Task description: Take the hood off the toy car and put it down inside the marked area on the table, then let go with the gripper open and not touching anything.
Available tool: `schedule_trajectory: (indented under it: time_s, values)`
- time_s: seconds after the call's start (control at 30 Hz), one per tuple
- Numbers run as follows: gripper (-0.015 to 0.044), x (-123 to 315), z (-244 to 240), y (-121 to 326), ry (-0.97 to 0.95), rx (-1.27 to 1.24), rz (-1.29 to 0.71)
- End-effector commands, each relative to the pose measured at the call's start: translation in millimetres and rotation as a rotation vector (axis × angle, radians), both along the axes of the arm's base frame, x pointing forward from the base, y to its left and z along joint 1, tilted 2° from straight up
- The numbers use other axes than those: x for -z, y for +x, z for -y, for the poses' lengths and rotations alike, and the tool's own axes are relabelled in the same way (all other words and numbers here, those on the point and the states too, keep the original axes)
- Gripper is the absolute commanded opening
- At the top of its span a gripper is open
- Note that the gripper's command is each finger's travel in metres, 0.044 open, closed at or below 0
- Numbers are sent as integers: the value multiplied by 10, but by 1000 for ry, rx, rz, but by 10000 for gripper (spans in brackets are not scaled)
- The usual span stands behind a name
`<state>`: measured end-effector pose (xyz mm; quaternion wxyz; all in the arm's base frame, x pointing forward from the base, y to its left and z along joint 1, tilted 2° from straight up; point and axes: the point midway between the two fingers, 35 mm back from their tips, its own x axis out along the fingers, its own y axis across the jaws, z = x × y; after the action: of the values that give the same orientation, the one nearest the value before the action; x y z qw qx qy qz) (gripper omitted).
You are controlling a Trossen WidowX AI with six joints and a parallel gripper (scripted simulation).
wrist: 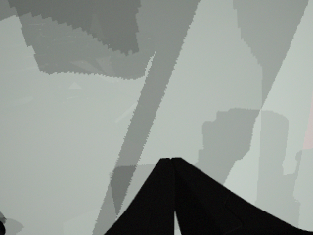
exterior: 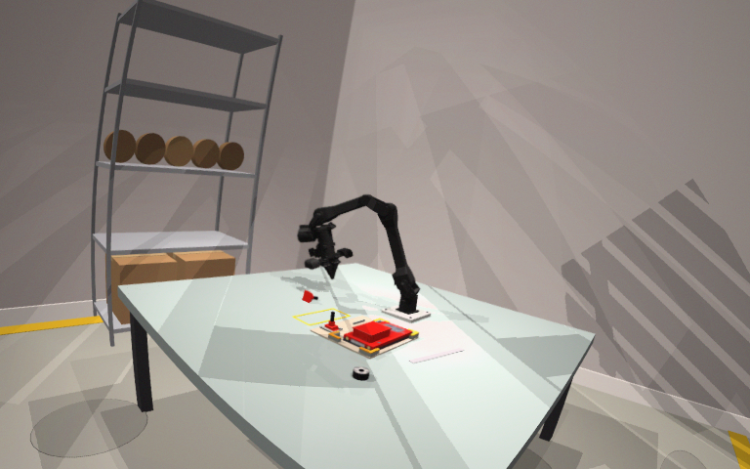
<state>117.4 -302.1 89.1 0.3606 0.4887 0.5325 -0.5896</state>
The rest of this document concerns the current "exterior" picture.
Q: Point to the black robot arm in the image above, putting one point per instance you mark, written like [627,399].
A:
[387,212]

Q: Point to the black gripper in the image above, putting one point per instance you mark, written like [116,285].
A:
[332,259]

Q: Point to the black toy tyre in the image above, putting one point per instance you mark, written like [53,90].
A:
[360,373]

